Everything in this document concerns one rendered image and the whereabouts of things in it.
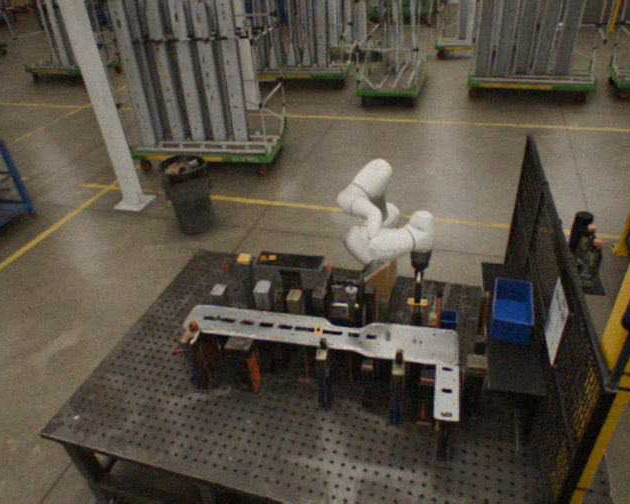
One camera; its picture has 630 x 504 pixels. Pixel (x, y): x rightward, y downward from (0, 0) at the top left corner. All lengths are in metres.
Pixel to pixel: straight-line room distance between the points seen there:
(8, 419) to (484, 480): 3.10
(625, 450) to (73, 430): 3.04
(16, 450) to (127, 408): 1.26
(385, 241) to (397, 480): 1.03
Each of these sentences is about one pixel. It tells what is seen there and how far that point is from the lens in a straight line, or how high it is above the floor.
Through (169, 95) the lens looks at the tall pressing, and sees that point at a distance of 6.80.
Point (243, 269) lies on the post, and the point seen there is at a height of 1.10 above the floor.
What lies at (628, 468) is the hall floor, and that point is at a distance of 3.48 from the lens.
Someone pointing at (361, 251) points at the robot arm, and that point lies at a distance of 2.93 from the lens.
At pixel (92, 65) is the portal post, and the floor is 1.60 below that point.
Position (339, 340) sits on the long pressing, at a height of 1.00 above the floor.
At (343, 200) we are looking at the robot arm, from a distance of 2.39.
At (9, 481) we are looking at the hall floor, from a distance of 3.75.
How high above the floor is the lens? 2.69
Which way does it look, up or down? 35 degrees down
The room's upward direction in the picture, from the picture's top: 5 degrees counter-clockwise
